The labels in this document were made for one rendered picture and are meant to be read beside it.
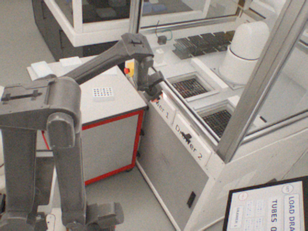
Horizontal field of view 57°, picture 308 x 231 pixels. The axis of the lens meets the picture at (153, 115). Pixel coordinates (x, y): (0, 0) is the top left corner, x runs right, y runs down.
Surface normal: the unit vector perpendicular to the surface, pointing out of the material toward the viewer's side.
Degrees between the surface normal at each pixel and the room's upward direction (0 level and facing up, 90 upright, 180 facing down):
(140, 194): 0
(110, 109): 0
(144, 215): 0
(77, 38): 90
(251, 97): 90
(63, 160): 90
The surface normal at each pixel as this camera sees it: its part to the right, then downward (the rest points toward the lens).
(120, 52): -0.29, -0.03
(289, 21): -0.86, 0.26
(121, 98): 0.15, -0.71
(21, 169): 0.18, 0.71
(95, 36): 0.49, 0.65
